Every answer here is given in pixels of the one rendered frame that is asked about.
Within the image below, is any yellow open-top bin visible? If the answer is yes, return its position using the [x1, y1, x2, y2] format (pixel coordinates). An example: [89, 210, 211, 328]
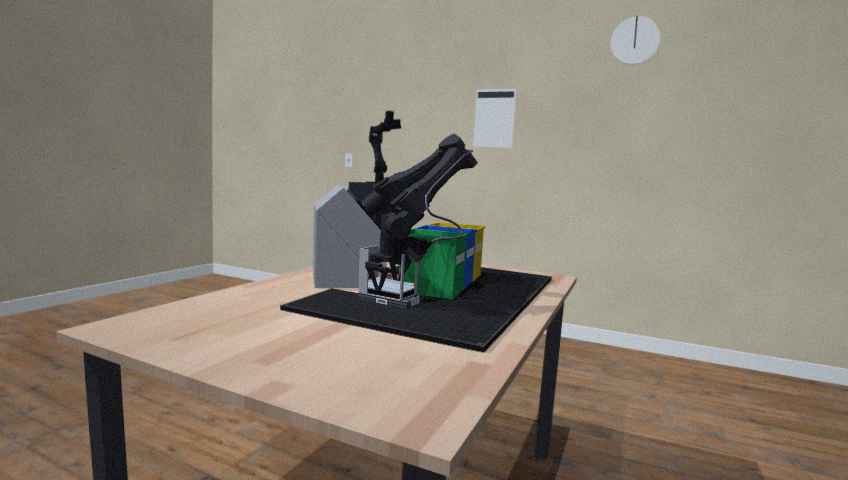
[429, 222, 486, 281]

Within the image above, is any blue open tray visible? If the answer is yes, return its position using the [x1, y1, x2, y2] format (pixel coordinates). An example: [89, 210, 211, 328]
[414, 225, 478, 290]

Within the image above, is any green bin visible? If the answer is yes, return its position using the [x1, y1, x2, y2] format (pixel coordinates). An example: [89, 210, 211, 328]
[404, 229, 468, 299]

